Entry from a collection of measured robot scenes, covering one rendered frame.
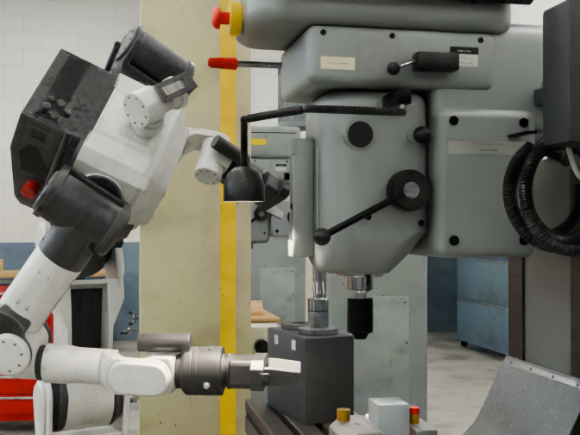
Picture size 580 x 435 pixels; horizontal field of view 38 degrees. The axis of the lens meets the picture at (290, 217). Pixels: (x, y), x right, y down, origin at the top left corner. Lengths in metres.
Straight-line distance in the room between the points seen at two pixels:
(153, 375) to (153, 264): 1.69
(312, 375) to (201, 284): 1.42
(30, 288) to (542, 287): 0.95
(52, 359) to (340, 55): 0.74
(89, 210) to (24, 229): 9.02
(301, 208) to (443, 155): 0.26
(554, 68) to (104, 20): 9.63
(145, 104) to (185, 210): 1.69
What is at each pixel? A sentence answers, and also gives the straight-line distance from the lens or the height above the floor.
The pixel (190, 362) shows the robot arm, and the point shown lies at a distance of 1.53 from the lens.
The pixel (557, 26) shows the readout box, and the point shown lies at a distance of 1.33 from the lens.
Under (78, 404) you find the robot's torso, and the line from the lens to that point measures 1.92.
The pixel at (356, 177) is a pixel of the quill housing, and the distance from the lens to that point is 1.43.
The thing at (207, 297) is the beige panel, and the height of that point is 1.12.
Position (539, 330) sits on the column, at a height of 1.19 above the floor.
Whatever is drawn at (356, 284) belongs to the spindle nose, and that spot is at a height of 1.29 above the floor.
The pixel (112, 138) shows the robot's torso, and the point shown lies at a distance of 1.61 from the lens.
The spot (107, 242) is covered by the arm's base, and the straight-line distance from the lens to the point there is 1.50.
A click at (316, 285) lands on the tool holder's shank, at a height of 1.26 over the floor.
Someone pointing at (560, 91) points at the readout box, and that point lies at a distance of 1.31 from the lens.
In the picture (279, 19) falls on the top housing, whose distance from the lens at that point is 1.42.
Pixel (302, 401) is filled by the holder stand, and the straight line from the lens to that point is 1.87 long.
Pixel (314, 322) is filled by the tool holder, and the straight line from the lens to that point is 1.89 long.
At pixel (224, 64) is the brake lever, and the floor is 1.70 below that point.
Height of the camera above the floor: 1.39
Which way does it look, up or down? 1 degrees up
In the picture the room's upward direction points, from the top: straight up
